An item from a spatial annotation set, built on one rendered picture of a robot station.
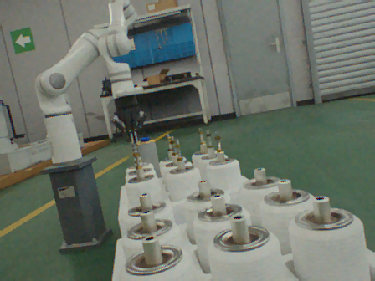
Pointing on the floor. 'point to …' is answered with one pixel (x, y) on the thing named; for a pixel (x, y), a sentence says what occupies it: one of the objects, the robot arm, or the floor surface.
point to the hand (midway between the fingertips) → (133, 137)
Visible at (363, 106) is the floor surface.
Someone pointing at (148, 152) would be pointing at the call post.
